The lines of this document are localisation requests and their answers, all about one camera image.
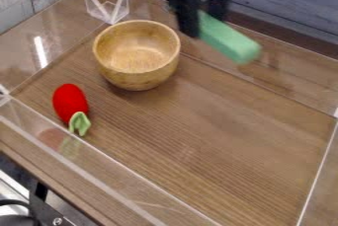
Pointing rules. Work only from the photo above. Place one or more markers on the green rectangular block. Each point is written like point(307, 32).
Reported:
point(229, 42)

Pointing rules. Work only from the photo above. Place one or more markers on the light wooden bowl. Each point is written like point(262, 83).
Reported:
point(136, 53)

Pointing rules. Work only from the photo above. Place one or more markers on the red felt strawberry toy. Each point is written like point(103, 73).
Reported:
point(70, 107)

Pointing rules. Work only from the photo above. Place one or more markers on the clear acrylic front barrier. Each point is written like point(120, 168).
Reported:
point(113, 195)

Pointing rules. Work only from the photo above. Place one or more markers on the clear acrylic corner bracket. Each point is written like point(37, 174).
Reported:
point(108, 12)

